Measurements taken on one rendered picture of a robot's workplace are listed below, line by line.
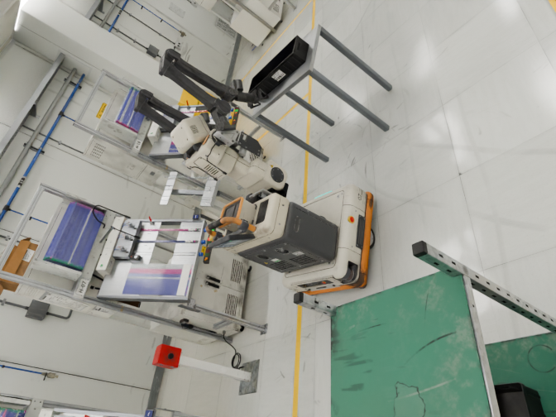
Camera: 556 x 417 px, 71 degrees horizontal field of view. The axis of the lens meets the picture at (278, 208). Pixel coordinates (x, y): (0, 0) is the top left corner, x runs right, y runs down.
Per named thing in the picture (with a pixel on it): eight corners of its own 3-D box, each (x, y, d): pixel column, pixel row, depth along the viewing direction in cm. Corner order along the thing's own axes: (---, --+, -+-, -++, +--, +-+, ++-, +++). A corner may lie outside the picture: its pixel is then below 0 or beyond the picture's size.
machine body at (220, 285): (254, 261, 377) (198, 237, 348) (245, 333, 337) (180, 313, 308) (219, 280, 421) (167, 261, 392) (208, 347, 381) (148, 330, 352)
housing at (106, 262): (131, 226, 337) (124, 216, 325) (113, 278, 308) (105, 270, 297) (122, 226, 338) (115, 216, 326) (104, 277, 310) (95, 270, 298)
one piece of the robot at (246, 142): (259, 161, 237) (228, 144, 227) (236, 176, 258) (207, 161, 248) (264, 141, 244) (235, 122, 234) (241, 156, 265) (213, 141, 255)
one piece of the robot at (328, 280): (342, 283, 238) (332, 278, 234) (299, 289, 270) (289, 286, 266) (342, 279, 239) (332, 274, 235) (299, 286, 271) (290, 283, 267)
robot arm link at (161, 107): (135, 102, 243) (141, 93, 235) (137, 95, 246) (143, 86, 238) (196, 135, 264) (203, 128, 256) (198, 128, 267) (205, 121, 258)
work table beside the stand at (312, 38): (389, 130, 293) (309, 69, 256) (325, 163, 346) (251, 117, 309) (392, 85, 313) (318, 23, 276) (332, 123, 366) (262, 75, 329)
